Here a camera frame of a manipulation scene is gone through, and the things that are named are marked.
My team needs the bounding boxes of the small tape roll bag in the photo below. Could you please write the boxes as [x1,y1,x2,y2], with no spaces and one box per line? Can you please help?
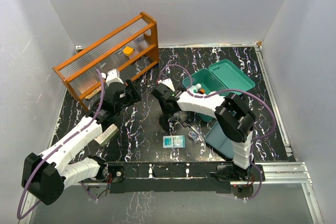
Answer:
[188,131,202,143]

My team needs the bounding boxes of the teal medicine box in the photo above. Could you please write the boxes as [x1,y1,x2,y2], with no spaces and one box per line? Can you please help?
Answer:
[182,59,256,123]

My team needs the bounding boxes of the blue-grey divider tray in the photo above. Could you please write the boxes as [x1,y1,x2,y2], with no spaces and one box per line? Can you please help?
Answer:
[205,122,234,159]

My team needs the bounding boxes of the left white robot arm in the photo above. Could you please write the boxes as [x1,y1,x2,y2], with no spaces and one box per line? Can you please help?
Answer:
[22,79,141,205]

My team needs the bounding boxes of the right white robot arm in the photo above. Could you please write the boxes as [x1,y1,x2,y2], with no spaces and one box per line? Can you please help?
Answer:
[152,83,256,180]

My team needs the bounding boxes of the cream medicine carton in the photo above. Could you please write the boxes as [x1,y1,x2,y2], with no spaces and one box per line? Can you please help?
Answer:
[95,124,119,146]

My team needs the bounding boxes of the white teal bottle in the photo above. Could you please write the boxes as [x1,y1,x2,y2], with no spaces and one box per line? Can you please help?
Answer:
[188,83,202,93]

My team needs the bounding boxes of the teal white sachet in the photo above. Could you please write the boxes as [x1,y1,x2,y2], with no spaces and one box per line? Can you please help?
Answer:
[163,135,185,148]

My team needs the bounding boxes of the yellow-orange small block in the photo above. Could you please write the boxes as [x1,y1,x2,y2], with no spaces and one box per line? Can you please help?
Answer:
[123,46,134,57]

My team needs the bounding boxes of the orange wooden shelf rack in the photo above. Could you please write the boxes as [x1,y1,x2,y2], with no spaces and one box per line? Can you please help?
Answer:
[53,12,160,111]

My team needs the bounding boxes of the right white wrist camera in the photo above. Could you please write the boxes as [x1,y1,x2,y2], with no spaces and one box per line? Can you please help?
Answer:
[157,78,175,91]

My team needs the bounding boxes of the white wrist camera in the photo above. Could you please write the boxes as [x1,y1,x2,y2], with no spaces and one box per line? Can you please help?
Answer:
[101,69,124,86]
[157,78,175,91]

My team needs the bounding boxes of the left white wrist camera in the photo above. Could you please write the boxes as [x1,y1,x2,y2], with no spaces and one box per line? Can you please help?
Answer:
[101,69,124,86]

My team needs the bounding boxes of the black handled scissors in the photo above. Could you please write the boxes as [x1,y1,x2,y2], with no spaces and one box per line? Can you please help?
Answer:
[182,120,203,141]

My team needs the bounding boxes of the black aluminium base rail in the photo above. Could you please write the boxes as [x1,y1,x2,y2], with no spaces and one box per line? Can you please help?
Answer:
[28,161,313,196]

